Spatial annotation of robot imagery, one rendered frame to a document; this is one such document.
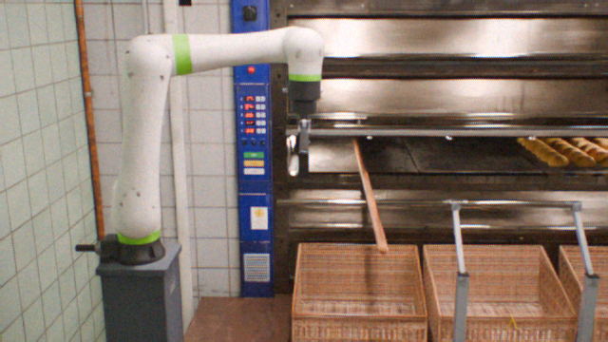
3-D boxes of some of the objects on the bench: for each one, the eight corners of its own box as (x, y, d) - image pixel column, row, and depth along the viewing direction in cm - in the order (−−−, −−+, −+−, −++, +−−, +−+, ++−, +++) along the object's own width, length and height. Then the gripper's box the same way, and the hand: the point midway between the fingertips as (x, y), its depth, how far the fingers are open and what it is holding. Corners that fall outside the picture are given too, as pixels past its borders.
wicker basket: (418, 297, 304) (421, 243, 297) (537, 298, 304) (542, 243, 296) (436, 351, 257) (439, 288, 250) (577, 352, 257) (584, 289, 250)
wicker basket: (297, 295, 306) (297, 241, 299) (415, 297, 304) (417, 243, 297) (289, 349, 259) (288, 286, 252) (428, 351, 257) (431, 289, 250)
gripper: (292, 92, 193) (291, 161, 199) (290, 106, 169) (290, 183, 175) (316, 93, 193) (314, 161, 199) (318, 106, 169) (316, 183, 175)
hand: (303, 168), depth 186 cm, fingers open, 13 cm apart
